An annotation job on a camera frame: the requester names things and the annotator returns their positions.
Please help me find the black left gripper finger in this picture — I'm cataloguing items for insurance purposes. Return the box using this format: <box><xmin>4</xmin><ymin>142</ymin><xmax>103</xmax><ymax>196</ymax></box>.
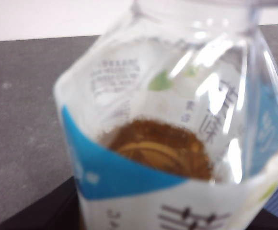
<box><xmin>0</xmin><ymin>176</ymin><xmax>82</xmax><ymax>230</ymax></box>

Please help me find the clear jasmine oolong tea bottle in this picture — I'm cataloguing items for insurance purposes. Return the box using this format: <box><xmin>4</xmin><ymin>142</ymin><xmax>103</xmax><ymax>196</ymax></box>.
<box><xmin>53</xmin><ymin>0</ymin><xmax>278</xmax><ymax>230</ymax></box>

